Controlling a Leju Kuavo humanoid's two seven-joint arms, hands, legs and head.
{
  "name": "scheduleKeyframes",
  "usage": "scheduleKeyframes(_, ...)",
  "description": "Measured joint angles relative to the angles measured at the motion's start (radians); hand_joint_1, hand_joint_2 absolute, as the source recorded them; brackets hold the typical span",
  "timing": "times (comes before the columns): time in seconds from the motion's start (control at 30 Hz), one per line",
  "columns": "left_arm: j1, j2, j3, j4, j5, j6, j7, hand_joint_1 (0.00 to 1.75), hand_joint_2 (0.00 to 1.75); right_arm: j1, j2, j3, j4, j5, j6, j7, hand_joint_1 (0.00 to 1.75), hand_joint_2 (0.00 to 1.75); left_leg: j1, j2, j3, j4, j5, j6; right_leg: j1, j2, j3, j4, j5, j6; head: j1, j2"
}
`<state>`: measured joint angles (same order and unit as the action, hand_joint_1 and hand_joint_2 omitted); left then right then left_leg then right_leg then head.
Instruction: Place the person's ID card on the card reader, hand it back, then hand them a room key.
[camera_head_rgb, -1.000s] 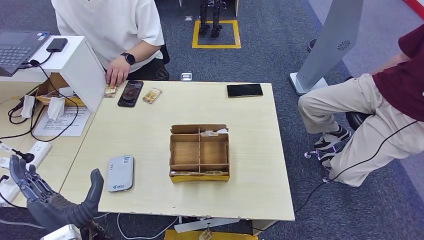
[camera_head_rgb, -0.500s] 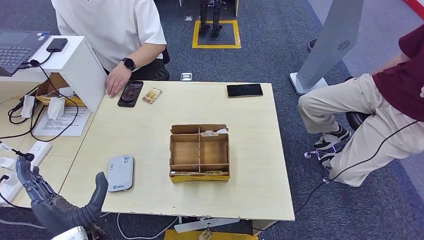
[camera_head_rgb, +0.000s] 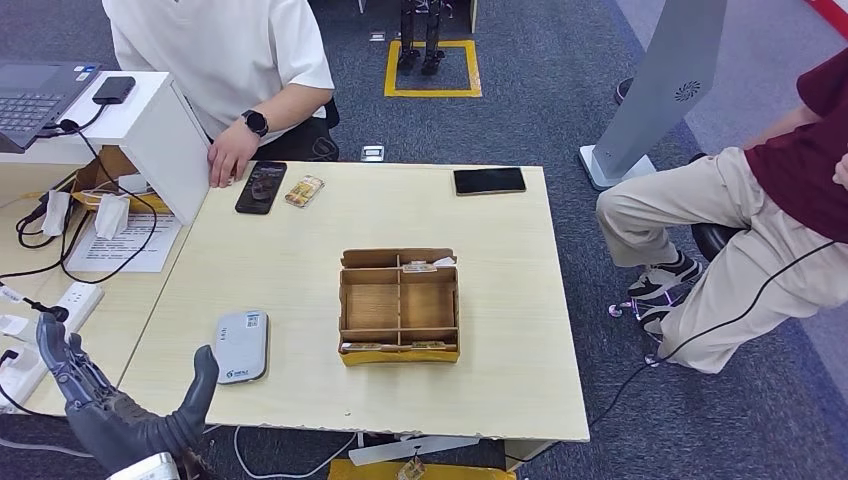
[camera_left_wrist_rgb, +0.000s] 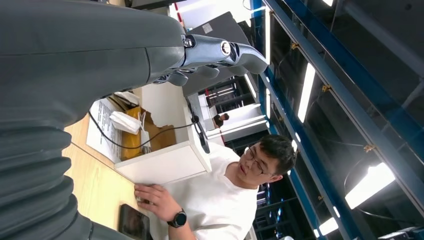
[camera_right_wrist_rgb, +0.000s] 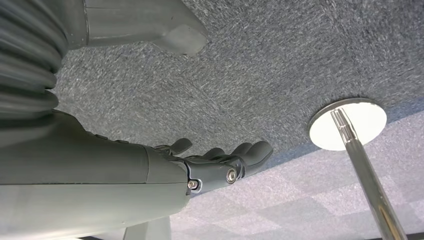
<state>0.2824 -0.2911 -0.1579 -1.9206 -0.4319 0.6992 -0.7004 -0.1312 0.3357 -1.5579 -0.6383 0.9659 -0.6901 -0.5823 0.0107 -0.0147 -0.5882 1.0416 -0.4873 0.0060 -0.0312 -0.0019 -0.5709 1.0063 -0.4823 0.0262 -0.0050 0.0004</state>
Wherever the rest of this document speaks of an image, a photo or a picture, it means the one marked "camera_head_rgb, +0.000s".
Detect person's left hand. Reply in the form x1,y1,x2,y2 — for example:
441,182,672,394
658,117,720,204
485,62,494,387
207,122,261,189

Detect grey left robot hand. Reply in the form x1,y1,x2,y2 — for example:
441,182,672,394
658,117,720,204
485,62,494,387
34,312,221,477

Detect orange hotel card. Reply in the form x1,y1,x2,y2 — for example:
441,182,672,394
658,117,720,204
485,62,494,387
284,174,326,209

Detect cardboard organizer box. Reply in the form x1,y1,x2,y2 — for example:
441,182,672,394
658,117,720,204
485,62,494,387
338,247,462,367

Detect person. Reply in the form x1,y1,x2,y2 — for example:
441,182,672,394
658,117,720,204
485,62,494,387
101,0,340,189
596,47,848,376

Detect grey white card reader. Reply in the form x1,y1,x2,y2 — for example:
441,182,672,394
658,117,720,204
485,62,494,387
213,310,271,386

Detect black wristwatch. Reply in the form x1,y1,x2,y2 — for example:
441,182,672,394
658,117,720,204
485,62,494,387
239,109,271,139

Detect black smartphone with lit screen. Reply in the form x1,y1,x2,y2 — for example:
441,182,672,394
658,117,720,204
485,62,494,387
234,160,289,216

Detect white riser shelf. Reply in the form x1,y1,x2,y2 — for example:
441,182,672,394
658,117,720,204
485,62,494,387
0,70,215,227

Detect brown yellow cardboard box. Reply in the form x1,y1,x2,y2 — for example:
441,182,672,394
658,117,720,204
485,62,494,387
70,145,172,215

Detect white folded tissue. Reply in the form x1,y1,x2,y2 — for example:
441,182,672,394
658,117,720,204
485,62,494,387
93,193,132,240
41,190,72,238

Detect black power bank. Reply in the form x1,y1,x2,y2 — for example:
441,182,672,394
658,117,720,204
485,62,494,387
91,76,137,106

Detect white power strip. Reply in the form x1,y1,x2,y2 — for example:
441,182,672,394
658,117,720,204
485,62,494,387
0,281,106,415

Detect printed paper sheet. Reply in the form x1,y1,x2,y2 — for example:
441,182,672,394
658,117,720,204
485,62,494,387
66,211,183,274

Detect white power adapter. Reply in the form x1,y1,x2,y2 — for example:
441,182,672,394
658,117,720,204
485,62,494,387
0,313,44,349

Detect black wheeled office stool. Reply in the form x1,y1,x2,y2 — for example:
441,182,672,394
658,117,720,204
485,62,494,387
608,221,750,369

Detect grey kiosk stand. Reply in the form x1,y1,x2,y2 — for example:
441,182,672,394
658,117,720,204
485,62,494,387
579,0,730,192

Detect grey laptop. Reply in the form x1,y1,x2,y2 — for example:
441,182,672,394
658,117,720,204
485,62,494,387
0,60,102,154

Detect black white sneaker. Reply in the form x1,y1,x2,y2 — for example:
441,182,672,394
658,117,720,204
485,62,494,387
627,250,705,301

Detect small black humanoid robot legs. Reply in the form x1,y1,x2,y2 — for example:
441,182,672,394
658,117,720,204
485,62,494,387
397,0,455,77

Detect black smartphone with dark screen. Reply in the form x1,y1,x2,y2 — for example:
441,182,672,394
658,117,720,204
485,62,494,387
453,166,528,197

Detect white flat strip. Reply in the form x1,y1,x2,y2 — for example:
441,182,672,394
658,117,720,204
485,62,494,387
348,435,482,467

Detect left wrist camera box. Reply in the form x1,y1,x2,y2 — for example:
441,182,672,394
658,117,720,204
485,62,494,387
105,452,181,480

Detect grey cable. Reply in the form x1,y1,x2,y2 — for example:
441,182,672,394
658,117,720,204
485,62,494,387
0,435,94,460

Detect black plug with cable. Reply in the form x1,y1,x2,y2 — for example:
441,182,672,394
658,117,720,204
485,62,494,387
0,284,71,325

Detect black power cable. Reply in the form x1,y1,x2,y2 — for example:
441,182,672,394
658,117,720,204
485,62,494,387
0,347,71,420

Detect thin black controller cable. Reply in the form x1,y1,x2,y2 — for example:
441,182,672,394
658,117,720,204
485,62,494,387
586,239,839,429

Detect long black cable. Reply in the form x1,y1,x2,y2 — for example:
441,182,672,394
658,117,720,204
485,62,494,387
39,102,160,285

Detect white cable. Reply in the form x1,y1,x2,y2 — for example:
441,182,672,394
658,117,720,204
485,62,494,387
231,423,359,480

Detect coiled black cable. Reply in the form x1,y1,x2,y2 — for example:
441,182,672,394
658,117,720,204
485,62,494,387
15,192,89,252

